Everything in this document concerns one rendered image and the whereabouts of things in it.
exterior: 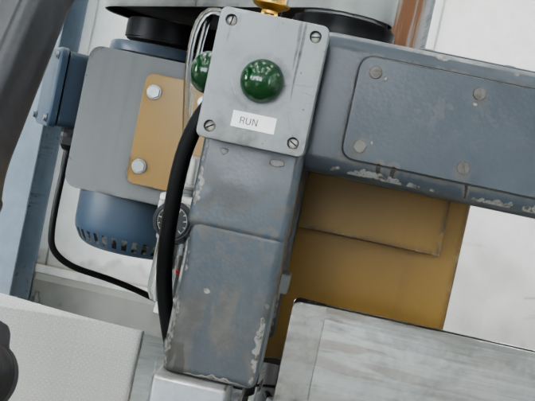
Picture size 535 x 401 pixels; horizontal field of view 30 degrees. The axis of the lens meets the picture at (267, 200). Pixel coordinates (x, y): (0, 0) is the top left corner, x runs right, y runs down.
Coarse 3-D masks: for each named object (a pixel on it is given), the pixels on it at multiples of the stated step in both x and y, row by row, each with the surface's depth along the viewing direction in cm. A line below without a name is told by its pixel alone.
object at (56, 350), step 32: (0, 320) 92; (32, 320) 93; (64, 320) 93; (96, 320) 95; (32, 352) 93; (64, 352) 94; (96, 352) 94; (128, 352) 94; (32, 384) 93; (64, 384) 94; (96, 384) 94; (128, 384) 94
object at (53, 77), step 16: (64, 48) 113; (48, 64) 120; (64, 64) 112; (80, 64) 113; (48, 80) 117; (64, 80) 113; (80, 80) 114; (48, 96) 115; (64, 96) 113; (48, 112) 113; (64, 112) 113; (64, 128) 118; (64, 144) 118
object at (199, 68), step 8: (200, 56) 69; (208, 56) 69; (192, 64) 69; (200, 64) 69; (208, 64) 68; (192, 72) 69; (200, 72) 68; (192, 80) 69; (200, 80) 69; (200, 88) 69
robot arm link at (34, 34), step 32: (0, 0) 86; (32, 0) 85; (64, 0) 90; (0, 32) 83; (32, 32) 84; (0, 64) 80; (32, 64) 84; (0, 96) 79; (32, 96) 83; (0, 128) 78; (0, 160) 78; (0, 192) 76
